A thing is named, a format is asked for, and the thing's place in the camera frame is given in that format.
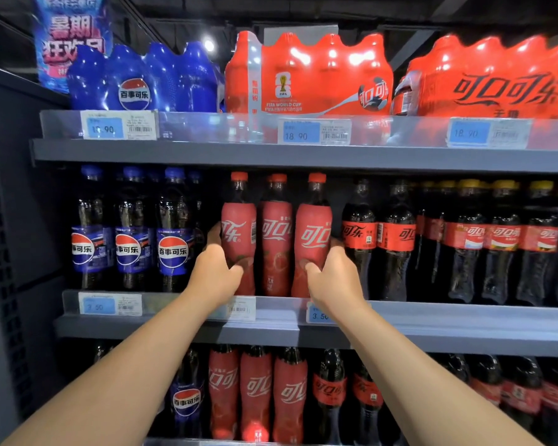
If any person's right hand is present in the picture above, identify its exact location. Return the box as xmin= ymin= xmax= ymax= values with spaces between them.
xmin=305 ymin=238 xmax=368 ymax=321

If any person's left hand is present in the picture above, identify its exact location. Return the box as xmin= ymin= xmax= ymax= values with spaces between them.
xmin=188 ymin=222 xmax=246 ymax=307

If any row of dark cola bottles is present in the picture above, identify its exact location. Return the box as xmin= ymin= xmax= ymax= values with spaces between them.
xmin=414 ymin=179 xmax=558 ymax=307
xmin=341 ymin=176 xmax=418 ymax=303
xmin=311 ymin=348 xmax=558 ymax=446

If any red cola bottle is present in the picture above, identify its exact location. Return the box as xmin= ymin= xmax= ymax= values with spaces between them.
xmin=272 ymin=348 xmax=310 ymax=445
xmin=207 ymin=345 xmax=241 ymax=440
xmin=239 ymin=346 xmax=275 ymax=444
xmin=260 ymin=173 xmax=295 ymax=296

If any row of blue label cola bottles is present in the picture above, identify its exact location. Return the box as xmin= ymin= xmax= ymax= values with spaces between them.
xmin=69 ymin=165 xmax=206 ymax=294

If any grey store shelving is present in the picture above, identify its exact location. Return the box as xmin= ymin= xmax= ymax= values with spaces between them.
xmin=0 ymin=64 xmax=558 ymax=446

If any dark cola bottle blue label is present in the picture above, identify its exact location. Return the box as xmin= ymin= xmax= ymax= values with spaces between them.
xmin=170 ymin=348 xmax=206 ymax=437

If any blue Pepsi multipack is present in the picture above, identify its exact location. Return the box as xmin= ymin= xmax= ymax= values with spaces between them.
xmin=67 ymin=42 xmax=226 ymax=112

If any red cola multipack round logo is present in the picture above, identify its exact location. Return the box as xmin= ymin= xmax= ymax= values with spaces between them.
xmin=223 ymin=30 xmax=394 ymax=119

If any red cola multipack large script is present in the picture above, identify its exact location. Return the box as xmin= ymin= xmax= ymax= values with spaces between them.
xmin=393 ymin=34 xmax=558 ymax=121

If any person's left forearm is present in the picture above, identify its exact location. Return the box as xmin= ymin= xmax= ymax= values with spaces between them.
xmin=0 ymin=287 xmax=224 ymax=446

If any person's right forearm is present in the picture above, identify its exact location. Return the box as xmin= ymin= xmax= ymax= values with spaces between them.
xmin=339 ymin=302 xmax=545 ymax=446

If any row of shelf price tags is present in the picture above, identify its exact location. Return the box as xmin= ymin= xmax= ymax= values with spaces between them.
xmin=79 ymin=108 xmax=533 ymax=149
xmin=77 ymin=291 xmax=336 ymax=326

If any grey rectangular panel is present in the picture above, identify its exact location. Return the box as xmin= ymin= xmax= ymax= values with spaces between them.
xmin=263 ymin=25 xmax=339 ymax=47

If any blue promo banner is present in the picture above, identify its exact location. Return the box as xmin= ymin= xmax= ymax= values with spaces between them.
xmin=32 ymin=0 xmax=115 ymax=94

